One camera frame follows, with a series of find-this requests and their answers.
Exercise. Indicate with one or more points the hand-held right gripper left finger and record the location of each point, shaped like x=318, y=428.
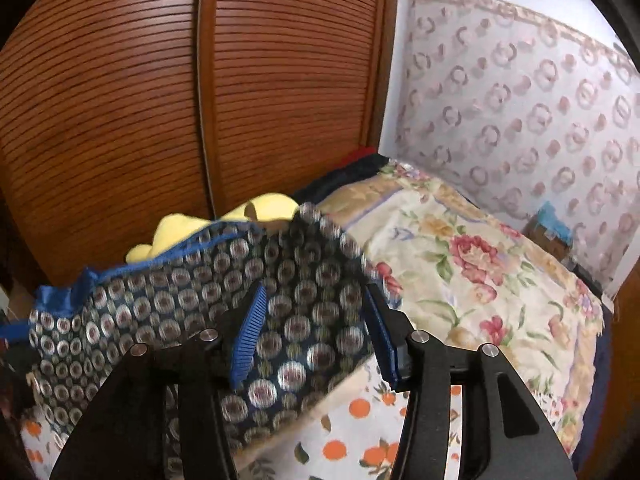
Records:
x=248, y=330

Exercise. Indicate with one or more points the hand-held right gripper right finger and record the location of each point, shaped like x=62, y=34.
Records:
x=382, y=335

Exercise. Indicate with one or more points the navy circle-patterned satin shirt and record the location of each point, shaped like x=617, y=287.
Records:
x=165, y=300

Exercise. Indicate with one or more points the floral blanket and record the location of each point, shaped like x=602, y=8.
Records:
x=450, y=260

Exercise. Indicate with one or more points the yellow plush toy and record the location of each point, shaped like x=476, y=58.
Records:
x=172, y=232

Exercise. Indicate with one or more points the red bed sheet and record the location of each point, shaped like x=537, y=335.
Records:
x=357, y=154

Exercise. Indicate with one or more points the wooden louvred wardrobe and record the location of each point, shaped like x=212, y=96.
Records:
x=150, y=110

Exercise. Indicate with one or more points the sheer circle-patterned curtain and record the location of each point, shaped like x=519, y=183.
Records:
x=525, y=110

